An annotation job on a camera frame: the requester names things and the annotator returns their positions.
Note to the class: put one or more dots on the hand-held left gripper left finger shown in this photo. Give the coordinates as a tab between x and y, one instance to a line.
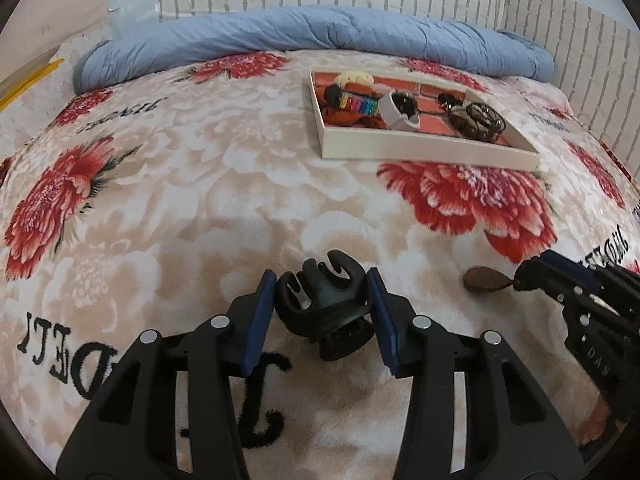
257	325

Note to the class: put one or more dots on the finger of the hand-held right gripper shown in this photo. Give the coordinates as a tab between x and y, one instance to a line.
570	270
540	277

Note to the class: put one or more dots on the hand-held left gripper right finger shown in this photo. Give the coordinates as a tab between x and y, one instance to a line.
385	325

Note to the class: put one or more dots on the brown wooden teardrop pendant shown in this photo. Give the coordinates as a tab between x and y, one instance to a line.
482	278

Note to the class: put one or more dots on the black hair claw clip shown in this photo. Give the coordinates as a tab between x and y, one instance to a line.
325	310

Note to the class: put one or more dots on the white tray with brick lining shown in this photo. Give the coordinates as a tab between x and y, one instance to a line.
425	147

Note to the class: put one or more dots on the orange fabric scrunchie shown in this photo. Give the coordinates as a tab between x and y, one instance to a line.
350	119

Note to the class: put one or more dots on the person's right hand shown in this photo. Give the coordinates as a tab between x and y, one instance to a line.
595	425

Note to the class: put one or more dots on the cream round hair accessory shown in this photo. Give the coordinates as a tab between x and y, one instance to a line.
352	79

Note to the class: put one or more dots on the blue quilt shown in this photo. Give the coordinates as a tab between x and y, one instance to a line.
300	35

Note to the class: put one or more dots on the yellow strip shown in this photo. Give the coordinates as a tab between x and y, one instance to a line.
30	82

